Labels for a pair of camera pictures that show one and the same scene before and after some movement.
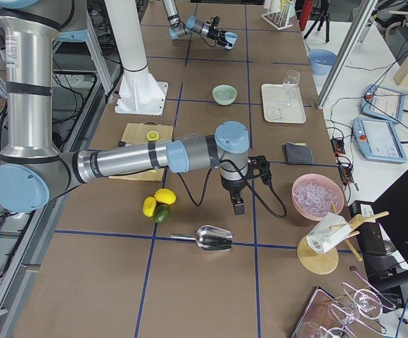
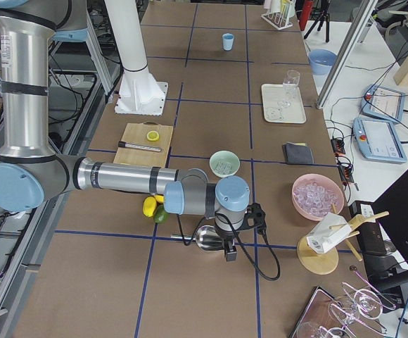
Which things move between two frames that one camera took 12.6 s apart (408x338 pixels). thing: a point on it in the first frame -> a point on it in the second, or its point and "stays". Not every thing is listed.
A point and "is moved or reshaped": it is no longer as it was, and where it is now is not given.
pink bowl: [314, 196] stays
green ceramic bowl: [224, 94] is moved or reshaped
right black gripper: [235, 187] -> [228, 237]
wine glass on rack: [366, 303] stays
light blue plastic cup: [231, 37] stays
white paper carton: [321, 238] stays
